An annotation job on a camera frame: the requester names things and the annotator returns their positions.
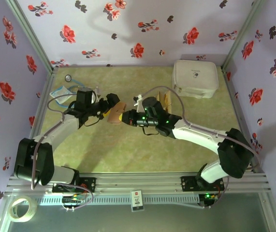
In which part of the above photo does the tan leather card holder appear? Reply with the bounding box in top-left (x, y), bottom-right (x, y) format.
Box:
top-left (107, 102), bottom-right (127, 124)

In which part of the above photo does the wooden card stand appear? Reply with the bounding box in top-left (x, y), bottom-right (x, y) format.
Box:
top-left (155, 90), bottom-right (174, 114)

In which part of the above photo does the white and blue packet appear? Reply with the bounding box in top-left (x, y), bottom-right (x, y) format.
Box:
top-left (49, 85), bottom-right (72, 104)

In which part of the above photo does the blue stethoscope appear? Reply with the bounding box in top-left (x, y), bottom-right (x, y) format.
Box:
top-left (64, 74), bottom-right (100, 97)

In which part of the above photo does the white zip pouch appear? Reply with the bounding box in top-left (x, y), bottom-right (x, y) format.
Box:
top-left (172, 59), bottom-right (219, 99)

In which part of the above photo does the white and black label tag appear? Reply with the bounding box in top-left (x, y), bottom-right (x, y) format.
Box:
top-left (131, 190), bottom-right (144, 213)

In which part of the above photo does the green circuit board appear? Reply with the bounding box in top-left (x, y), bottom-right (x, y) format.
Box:
top-left (199, 192), bottom-right (220, 202)
top-left (62, 195), bottom-right (85, 205)

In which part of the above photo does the clear tape roll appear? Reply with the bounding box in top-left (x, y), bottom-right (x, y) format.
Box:
top-left (9, 196), bottom-right (38, 223)

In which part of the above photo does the thin black camera cable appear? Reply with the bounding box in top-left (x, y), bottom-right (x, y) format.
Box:
top-left (141, 127), bottom-right (160, 136)
top-left (84, 115), bottom-right (104, 128)

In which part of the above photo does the aluminium side rail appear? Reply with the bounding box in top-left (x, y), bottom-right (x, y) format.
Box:
top-left (221, 66), bottom-right (266, 174)
top-left (9, 67), bottom-right (58, 177)

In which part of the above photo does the aluminium front rail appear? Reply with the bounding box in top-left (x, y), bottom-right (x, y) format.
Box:
top-left (3, 173), bottom-right (273, 197)

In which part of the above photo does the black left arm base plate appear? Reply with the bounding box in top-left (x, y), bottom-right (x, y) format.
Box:
top-left (52, 177), bottom-right (97, 193)

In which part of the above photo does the lavender left arm cable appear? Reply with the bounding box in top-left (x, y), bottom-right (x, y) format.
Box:
top-left (30, 93), bottom-right (94, 211)

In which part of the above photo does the lavender arm cable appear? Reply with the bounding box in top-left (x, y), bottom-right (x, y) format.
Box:
top-left (30, 93), bottom-right (94, 211)
top-left (141, 86), bottom-right (261, 209)

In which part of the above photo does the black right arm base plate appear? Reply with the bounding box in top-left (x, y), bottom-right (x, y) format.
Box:
top-left (180, 175), bottom-right (225, 193)

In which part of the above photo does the white slotted cable tray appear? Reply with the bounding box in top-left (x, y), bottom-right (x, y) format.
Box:
top-left (35, 194), bottom-right (200, 205)

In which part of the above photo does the aluminium corner post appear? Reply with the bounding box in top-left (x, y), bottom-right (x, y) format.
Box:
top-left (221, 0), bottom-right (266, 71)
top-left (6, 0), bottom-right (58, 73)

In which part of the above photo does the lavender right arm cable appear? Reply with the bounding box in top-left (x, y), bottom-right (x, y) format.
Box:
top-left (141, 86), bottom-right (261, 209)

